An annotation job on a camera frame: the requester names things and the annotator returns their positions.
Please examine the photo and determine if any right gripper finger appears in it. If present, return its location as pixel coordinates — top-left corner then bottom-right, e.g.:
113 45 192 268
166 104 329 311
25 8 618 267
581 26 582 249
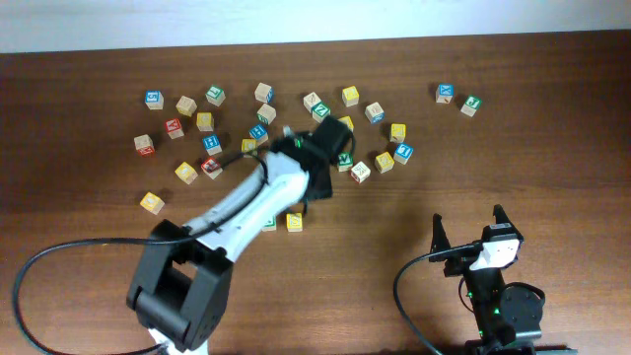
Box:
493 204 524 242
429 213 452 262

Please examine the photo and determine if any yellow S block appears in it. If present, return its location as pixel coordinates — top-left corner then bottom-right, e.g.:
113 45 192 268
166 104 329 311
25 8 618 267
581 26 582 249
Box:
286 213 304 233

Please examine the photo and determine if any green R block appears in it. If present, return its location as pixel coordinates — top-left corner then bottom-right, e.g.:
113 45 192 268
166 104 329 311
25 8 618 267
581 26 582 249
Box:
261 216 277 232

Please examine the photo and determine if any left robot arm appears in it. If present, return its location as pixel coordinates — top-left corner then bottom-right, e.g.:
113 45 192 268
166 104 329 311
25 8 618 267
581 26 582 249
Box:
126 116 355 354

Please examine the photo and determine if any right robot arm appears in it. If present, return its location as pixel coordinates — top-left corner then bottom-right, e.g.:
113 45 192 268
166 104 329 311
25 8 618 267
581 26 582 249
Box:
429 205 578 355

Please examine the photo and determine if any green V block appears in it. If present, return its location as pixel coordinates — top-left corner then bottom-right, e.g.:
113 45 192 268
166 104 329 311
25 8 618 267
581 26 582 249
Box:
337 152 353 173

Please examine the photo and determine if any white picture block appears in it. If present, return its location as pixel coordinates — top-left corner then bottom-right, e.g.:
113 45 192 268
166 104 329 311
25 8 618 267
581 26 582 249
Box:
350 162 371 183

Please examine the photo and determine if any yellow E block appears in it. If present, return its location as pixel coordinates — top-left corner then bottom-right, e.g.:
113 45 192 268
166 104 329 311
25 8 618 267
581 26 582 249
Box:
375 152 394 174

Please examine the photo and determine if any green Z block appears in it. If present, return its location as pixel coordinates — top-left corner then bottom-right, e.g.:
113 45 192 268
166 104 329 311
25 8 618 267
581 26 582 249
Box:
312 102 330 123

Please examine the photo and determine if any blue H block centre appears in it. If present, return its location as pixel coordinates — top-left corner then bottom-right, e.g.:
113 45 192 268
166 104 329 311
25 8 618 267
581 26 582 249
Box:
248 124 268 146

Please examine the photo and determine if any blue h block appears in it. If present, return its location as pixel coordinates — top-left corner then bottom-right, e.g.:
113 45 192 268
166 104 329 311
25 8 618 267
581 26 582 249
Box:
248 124 268 146
202 134 222 156

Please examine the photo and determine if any yellow block centre left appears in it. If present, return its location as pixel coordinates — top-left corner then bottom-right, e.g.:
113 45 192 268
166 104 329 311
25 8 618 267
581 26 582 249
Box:
241 139 257 153

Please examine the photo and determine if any plain wood block top centre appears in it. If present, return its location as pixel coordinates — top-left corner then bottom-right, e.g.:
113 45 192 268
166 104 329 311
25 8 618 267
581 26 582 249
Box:
303 92 321 113

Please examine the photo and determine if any wood block green side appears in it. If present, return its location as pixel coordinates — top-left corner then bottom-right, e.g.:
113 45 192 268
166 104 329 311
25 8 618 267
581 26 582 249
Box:
256 104 277 125

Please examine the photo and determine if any blue I block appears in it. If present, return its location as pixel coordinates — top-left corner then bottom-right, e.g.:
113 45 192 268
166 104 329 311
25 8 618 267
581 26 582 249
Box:
393 143 414 165

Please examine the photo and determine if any wood block blue D front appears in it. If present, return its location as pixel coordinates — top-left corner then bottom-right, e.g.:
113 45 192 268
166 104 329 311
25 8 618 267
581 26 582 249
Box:
365 102 386 124

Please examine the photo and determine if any yellow block top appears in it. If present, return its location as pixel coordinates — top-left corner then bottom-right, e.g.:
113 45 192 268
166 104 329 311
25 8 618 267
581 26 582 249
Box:
341 86 360 107

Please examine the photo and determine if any yellow block right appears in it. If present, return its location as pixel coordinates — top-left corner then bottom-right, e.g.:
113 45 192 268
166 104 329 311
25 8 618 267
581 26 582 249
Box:
389 123 406 143

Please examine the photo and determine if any wood block blue D side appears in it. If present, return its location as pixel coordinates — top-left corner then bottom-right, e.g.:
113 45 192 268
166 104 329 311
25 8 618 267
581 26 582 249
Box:
254 83 274 104

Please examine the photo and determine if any red I block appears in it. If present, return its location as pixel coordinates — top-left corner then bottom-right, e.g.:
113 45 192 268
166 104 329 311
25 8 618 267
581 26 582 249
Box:
201 157 223 179

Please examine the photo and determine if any blue H block left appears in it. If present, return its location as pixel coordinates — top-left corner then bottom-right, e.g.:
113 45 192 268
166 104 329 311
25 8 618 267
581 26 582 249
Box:
202 134 222 156

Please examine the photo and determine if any green J block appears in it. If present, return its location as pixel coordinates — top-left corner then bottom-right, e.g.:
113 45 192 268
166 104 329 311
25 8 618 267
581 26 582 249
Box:
460 96 482 117

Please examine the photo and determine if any yellow G block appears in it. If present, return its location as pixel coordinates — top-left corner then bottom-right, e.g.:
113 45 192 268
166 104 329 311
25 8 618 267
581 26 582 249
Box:
196 111 214 132

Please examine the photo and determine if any yellow O block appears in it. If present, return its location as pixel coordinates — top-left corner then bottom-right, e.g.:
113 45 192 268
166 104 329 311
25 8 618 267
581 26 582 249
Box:
175 162 198 184

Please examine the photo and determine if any blue X block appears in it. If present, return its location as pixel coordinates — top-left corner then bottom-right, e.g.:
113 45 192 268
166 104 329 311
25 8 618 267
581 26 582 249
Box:
435 83 455 104

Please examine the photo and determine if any green L block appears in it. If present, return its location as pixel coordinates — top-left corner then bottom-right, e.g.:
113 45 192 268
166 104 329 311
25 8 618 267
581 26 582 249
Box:
205 85 226 107

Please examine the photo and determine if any plain wood yellow-side block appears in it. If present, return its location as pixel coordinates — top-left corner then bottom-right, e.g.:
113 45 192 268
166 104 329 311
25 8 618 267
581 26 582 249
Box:
175 96 197 117

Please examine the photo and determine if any red A block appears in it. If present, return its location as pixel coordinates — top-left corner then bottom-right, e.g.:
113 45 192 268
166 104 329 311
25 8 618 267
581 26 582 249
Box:
165 118 184 139

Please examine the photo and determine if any yellow O block lowest left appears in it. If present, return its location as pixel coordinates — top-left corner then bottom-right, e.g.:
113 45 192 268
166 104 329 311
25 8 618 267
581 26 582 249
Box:
140 192 165 215

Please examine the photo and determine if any blue block far left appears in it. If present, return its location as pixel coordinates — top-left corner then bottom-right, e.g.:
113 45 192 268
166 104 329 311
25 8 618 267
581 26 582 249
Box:
144 91 164 110

